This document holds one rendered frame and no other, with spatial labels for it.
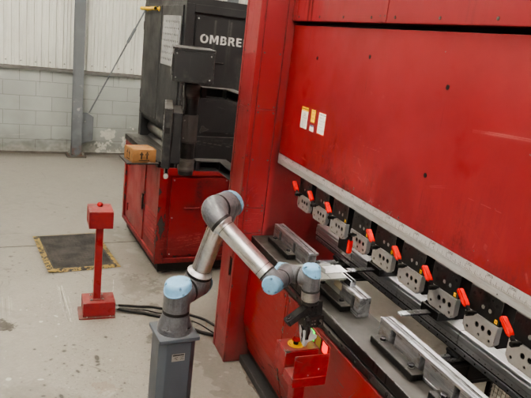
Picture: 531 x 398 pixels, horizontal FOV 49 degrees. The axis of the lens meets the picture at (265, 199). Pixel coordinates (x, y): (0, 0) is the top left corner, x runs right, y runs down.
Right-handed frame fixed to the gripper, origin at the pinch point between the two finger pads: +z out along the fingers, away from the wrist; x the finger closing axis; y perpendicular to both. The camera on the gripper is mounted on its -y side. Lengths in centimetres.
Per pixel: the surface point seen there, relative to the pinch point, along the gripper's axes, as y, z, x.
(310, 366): 1.7, 7.9, -4.9
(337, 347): 19.8, 8.8, 5.7
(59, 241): -89, 75, 348
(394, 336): 35.0, -5.4, -14.4
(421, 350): 34.1, -10.4, -33.4
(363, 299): 34.6, -9.8, 11.6
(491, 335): 34, -35, -67
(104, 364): -70, 78, 132
